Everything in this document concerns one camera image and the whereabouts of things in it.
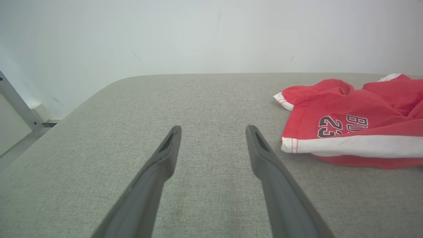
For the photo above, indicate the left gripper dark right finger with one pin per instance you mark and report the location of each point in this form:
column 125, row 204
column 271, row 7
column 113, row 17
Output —
column 284, row 198

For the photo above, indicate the grey metal frame bar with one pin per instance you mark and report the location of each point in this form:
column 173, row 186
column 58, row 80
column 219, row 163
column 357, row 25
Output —
column 18, row 102

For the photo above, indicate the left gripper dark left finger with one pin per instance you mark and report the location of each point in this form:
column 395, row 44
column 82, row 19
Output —
column 145, row 195

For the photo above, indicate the red jersey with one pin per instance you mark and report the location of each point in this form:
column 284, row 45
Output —
column 357, row 109

